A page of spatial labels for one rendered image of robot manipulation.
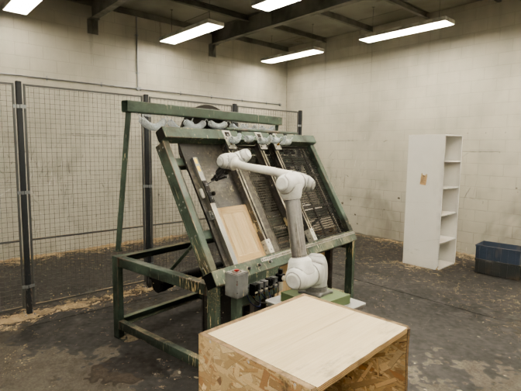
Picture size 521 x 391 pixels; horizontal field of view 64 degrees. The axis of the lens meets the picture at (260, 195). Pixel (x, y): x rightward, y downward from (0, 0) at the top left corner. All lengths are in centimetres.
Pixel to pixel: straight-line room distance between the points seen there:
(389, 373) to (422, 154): 563
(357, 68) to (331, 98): 88
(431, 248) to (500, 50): 344
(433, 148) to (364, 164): 261
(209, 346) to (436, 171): 587
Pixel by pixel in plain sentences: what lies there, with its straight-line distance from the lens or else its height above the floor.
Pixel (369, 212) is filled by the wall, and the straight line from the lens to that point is 916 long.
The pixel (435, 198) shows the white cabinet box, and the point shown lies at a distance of 687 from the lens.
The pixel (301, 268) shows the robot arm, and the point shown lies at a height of 105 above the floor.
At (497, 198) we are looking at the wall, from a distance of 802.
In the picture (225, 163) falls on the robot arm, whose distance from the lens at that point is 298.
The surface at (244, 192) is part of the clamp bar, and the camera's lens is 371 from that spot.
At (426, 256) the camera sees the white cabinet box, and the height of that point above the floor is 18.
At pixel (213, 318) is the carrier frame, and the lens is 324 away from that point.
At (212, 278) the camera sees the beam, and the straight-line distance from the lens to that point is 313.
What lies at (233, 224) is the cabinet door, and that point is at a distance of 351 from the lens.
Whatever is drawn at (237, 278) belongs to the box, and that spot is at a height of 91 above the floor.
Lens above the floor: 179
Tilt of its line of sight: 6 degrees down
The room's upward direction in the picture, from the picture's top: 1 degrees clockwise
